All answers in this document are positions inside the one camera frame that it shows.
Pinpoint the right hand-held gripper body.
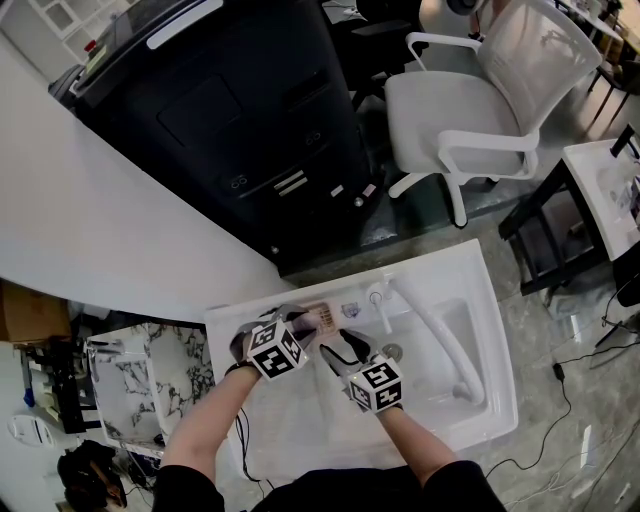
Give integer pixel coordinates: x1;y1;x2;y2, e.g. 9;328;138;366
327;344;404;415

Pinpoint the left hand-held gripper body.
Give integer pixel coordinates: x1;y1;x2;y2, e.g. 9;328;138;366
228;304;314;383

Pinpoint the person's left forearm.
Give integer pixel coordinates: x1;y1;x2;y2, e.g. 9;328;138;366
158;364;264;481

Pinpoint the person's right forearm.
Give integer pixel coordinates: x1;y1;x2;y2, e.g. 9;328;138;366
374;403;459;489

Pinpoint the white faucet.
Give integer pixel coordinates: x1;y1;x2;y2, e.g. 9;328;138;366
368;282;396;335

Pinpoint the marble pattern cabinet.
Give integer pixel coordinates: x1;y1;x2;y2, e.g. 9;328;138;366
84;322;216;452

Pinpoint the person's black clothing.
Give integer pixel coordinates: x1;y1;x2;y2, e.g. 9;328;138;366
149;459;509;512

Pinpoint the large black cabinet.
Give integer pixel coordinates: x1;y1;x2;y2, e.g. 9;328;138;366
73;0;387;275

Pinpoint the black rack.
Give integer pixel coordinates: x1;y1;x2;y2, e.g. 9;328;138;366
19;343;102;435

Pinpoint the black side table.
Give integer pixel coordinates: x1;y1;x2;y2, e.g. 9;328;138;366
498;158;640;297

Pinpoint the black bag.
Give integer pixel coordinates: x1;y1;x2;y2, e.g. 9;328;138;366
56;439;129;512

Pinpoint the cardboard box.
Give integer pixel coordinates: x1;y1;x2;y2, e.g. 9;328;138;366
0;282;73;345

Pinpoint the white mesh office chair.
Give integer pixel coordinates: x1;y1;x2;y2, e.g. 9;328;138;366
383;0;604;229

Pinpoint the white oval device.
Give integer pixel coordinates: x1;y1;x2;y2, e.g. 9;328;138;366
6;414;54;449

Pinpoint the small white sink basin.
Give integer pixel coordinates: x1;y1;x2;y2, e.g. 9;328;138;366
561;137;640;262

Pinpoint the black office chair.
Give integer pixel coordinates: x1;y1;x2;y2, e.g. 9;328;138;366
323;0;431;112

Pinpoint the black faucet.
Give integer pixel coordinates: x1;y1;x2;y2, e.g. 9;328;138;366
609;123;637;157

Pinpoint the white cubby shelf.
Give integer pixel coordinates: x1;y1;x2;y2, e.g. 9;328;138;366
27;0;147;66

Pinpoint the white drain hose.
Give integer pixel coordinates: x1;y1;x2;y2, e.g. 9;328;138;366
389;277;487;406

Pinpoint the thin black cable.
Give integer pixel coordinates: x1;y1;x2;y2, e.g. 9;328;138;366
234;407;275;492

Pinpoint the black power cable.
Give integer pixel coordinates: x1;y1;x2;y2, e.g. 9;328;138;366
483;339;640;482

